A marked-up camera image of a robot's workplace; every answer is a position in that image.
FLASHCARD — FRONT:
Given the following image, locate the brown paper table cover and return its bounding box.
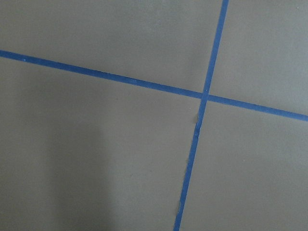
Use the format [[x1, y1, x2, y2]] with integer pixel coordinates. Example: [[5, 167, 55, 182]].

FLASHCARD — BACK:
[[0, 0, 308, 231]]

